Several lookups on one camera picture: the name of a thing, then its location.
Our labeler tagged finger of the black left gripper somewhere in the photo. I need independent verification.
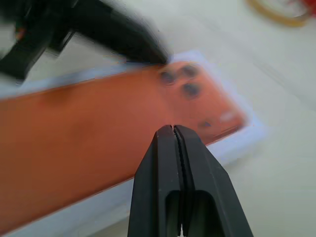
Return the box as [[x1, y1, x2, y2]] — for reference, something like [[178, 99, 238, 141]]
[[81, 0, 174, 64], [70, 14, 171, 65]]

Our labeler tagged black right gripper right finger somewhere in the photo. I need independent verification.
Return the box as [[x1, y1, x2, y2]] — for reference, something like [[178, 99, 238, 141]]
[[173, 124, 255, 237]]

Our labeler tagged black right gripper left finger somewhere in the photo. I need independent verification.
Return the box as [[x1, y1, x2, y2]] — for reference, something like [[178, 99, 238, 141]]
[[127, 124, 184, 237]]

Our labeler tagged white phone box base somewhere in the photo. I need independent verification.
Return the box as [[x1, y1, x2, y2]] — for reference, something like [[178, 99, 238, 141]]
[[0, 48, 270, 237]]

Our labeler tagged orange smartphone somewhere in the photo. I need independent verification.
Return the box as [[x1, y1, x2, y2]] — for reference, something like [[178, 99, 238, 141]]
[[0, 60, 248, 236]]

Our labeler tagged yellowish clear tape ring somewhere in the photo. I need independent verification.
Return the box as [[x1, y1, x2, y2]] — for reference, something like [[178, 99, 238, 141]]
[[246, 0, 310, 28]]

